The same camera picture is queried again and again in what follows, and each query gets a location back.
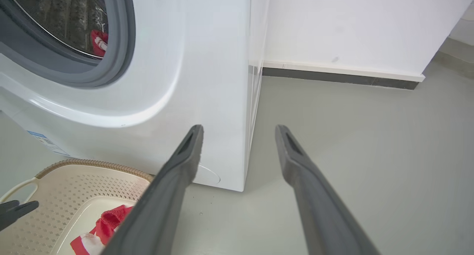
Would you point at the steel perforated washer drum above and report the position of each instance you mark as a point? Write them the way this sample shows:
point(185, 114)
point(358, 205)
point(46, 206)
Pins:
point(55, 14)

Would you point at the grey rubber door seal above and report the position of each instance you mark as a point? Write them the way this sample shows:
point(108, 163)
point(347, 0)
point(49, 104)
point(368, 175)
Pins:
point(123, 44)

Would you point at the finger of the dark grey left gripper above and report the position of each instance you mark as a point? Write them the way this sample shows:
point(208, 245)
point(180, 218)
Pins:
point(8, 205)
point(18, 211)

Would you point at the white and grey skirting board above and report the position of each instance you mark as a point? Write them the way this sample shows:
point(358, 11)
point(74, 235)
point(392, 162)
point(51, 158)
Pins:
point(333, 74)

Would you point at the red white knit garment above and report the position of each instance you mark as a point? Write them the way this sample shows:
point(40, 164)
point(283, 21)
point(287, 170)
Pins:
point(107, 222)

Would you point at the round white filter cover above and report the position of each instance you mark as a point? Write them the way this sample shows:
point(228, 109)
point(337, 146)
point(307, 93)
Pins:
point(209, 175)

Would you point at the beige perforated laundry basket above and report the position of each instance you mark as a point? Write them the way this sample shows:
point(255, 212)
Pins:
point(70, 184)

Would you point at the white front-load washing machine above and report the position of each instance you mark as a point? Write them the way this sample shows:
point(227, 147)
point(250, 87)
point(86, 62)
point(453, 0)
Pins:
point(211, 70)

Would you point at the blue energy label sticker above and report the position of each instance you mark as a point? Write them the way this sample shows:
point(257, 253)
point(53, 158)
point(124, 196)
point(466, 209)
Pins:
point(46, 142)

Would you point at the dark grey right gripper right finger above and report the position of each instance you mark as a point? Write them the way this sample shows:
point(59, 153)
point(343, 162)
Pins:
point(318, 203)

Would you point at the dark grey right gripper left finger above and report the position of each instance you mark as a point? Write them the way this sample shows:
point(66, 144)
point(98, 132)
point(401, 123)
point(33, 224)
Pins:
point(163, 195)

